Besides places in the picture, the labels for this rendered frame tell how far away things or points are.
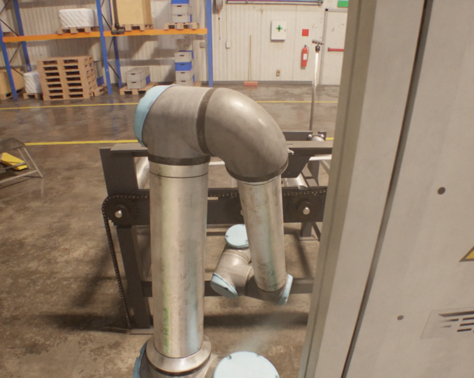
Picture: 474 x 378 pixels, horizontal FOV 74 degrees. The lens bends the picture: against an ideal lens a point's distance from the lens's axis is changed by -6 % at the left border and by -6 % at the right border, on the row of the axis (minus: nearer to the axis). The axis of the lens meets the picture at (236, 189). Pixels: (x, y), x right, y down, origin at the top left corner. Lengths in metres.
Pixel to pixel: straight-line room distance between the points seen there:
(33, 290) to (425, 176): 2.66
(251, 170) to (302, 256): 2.22
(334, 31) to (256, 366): 10.45
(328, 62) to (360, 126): 10.63
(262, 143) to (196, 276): 0.30
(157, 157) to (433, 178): 0.42
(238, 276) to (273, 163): 0.50
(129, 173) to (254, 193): 1.08
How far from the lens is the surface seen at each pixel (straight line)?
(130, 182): 1.65
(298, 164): 1.61
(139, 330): 2.23
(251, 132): 0.53
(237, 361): 0.82
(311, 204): 1.62
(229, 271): 1.00
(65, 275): 2.81
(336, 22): 10.90
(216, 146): 0.54
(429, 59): 0.30
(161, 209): 0.62
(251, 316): 2.25
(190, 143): 0.56
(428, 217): 0.36
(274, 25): 10.40
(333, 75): 11.01
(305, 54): 10.58
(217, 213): 1.67
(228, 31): 10.47
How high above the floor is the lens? 1.66
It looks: 27 degrees down
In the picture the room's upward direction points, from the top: straight up
